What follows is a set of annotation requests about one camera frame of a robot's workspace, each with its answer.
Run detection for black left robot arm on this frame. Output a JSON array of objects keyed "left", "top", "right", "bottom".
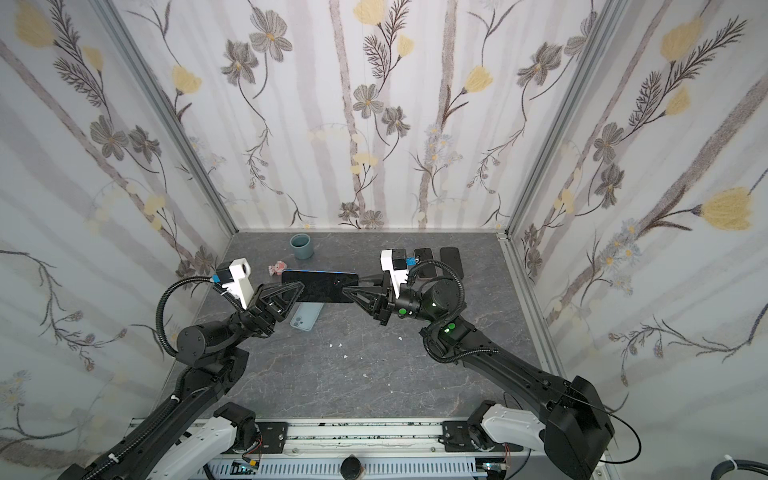
[{"left": 60, "top": 276, "right": 304, "bottom": 479}]

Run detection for pink pig figurine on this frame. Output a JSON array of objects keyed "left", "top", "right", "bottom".
[{"left": 268, "top": 260, "right": 287, "bottom": 276}]

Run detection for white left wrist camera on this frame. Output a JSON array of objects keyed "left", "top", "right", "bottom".
[{"left": 212, "top": 258, "right": 255, "bottom": 309}]

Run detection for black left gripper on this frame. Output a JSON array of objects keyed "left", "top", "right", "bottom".
[{"left": 216, "top": 285, "right": 297, "bottom": 355}]

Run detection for clear teal phone case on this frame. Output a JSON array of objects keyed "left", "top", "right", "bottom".
[{"left": 290, "top": 302, "right": 324, "bottom": 332}]

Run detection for black phone case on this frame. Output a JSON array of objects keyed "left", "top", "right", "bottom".
[{"left": 439, "top": 246, "right": 465, "bottom": 281}]

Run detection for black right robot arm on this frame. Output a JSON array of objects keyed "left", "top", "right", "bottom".
[{"left": 342, "top": 260, "right": 618, "bottom": 479}]

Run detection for black knob on rail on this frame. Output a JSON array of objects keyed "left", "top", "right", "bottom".
[{"left": 339, "top": 455, "right": 365, "bottom": 480}]

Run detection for teal ceramic cup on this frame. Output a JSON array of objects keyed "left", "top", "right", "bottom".
[{"left": 289, "top": 233, "right": 314, "bottom": 261}]

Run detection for blue-edged smartphone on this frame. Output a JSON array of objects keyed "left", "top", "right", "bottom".
[{"left": 282, "top": 270, "right": 359, "bottom": 304}]

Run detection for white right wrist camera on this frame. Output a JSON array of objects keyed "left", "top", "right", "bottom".
[{"left": 380, "top": 249, "right": 417, "bottom": 298}]

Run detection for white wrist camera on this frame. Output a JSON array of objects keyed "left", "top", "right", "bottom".
[
  {"left": 380, "top": 249, "right": 417, "bottom": 298},
  {"left": 212, "top": 258, "right": 255, "bottom": 309}
]

